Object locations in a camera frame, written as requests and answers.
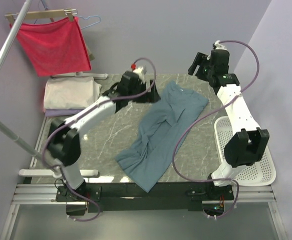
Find black base beam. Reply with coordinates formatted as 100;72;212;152
55;181;234;217

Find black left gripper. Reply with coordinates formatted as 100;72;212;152
129;80;161;104

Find folded purple t shirt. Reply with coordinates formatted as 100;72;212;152
45;109;83;118

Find aluminium rail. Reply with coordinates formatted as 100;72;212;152
11;184;276;205

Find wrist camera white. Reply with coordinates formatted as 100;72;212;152
213;40;227;51
132;66;147;82

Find folded white t shirt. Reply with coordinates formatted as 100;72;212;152
43;77;102;110

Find tan cloth behind towel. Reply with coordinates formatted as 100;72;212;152
86;45;95;62

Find wooden clip hanger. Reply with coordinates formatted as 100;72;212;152
4;8;78;23

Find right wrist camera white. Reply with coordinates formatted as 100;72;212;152
213;40;227;51

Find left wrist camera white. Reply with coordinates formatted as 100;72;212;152
132;66;147;82

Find white perforated plastic basket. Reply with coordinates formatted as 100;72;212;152
214;116;276;187

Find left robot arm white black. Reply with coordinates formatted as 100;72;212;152
46;66;160;201

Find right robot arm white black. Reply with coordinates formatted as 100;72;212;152
188;48;269;200

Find blue t shirt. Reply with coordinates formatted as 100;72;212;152
115;81;208;193

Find red towel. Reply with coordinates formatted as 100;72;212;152
17;17;91;77

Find grey metal clothes rack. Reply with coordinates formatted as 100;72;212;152
0;0;108;178

